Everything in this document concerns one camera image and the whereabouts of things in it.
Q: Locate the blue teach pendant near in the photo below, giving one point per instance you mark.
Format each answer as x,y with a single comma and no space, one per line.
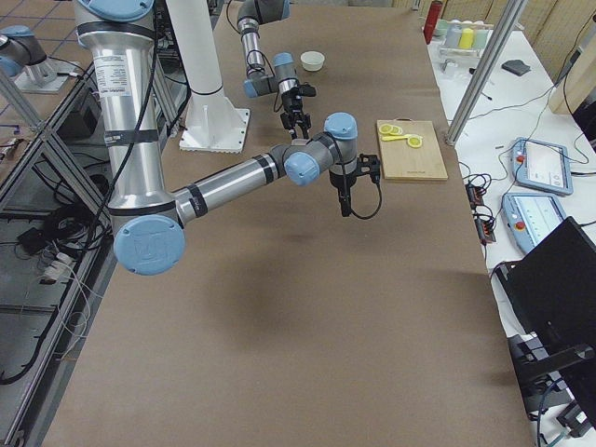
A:
531,217

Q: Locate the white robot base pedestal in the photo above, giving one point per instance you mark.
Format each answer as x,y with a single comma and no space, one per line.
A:
212,123

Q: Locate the yellow cup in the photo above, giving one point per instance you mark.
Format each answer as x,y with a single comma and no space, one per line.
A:
466,38

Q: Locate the blue teach pendant far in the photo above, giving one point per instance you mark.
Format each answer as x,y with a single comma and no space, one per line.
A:
543,166

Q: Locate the lemon slice by knife tip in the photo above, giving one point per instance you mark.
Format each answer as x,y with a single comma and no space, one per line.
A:
414,141

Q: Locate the grey cup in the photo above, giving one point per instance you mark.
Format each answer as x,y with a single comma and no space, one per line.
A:
453,36

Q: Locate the blue teach pendant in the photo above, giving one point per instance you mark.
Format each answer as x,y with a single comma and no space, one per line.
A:
531,217
543,166

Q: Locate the black monitor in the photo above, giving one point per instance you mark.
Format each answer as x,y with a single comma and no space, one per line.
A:
552,292

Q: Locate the yellow plastic knife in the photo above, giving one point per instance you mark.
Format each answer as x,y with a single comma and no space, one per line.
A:
388,138

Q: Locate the white plastic bowl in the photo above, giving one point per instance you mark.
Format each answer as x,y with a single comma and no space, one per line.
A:
312,61

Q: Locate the orange black usb hub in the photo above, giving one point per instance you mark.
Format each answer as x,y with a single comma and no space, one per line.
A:
483,216

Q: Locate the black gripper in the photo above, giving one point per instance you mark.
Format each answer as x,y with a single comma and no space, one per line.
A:
340,179
291,103

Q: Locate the red thermos bottle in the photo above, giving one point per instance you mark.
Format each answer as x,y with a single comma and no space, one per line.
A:
431,20

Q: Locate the aluminium frame post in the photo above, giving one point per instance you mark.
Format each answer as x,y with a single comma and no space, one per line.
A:
496,43

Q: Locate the wooden cutting board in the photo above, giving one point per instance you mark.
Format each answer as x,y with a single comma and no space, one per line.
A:
402,163

